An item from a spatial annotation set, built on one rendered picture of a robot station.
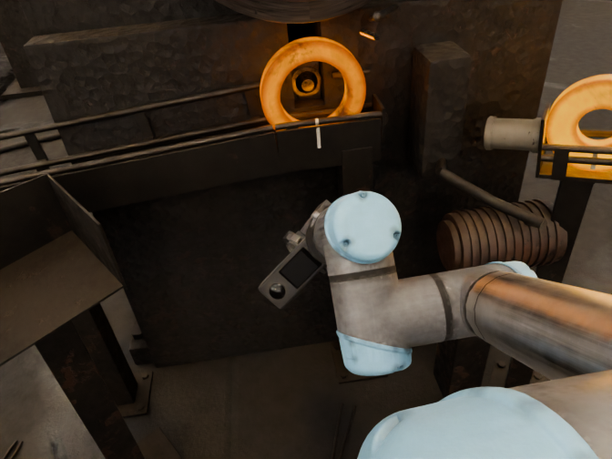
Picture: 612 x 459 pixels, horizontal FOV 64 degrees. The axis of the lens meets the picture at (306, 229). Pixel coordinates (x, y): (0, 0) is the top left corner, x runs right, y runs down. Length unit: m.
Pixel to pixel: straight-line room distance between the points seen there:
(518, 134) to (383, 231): 0.48
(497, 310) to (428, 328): 0.10
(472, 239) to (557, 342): 0.57
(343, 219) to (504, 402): 0.35
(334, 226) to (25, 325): 0.48
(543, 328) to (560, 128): 0.57
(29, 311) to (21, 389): 0.80
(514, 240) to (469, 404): 0.81
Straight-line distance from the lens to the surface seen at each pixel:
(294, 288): 0.69
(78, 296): 0.79
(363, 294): 0.52
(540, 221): 0.94
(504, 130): 0.93
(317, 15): 0.84
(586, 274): 1.75
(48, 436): 1.46
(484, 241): 0.95
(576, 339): 0.37
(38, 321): 0.79
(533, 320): 0.41
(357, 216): 0.50
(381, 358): 0.53
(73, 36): 0.99
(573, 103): 0.91
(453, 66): 0.92
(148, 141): 0.98
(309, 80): 0.98
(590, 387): 0.18
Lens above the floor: 1.09
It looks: 37 degrees down
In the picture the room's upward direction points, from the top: 5 degrees counter-clockwise
